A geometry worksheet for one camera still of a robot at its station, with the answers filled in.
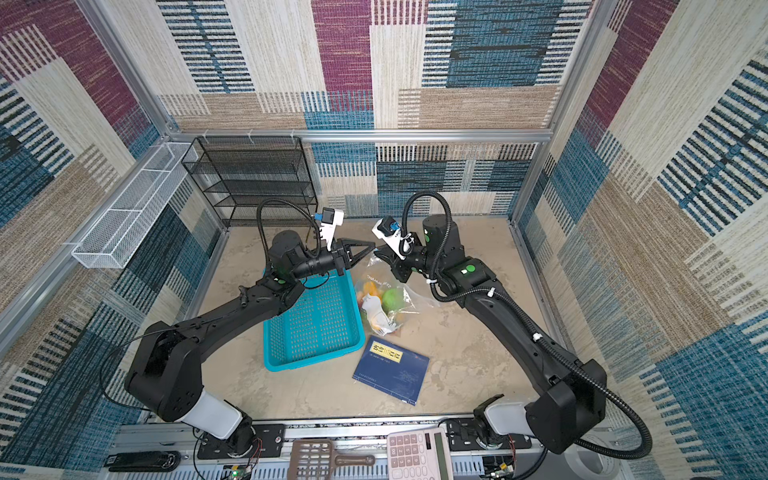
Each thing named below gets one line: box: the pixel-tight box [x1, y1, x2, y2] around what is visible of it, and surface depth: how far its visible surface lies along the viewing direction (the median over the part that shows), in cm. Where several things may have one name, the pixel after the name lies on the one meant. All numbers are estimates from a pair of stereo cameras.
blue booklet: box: [352, 335, 430, 406], surface depth 85 cm
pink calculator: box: [387, 427, 454, 480], surface depth 71 cm
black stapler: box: [104, 451, 181, 473], surface depth 71 cm
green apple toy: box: [382, 288, 405, 312], surface depth 87 cm
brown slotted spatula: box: [288, 439, 376, 480], surface depth 72 cm
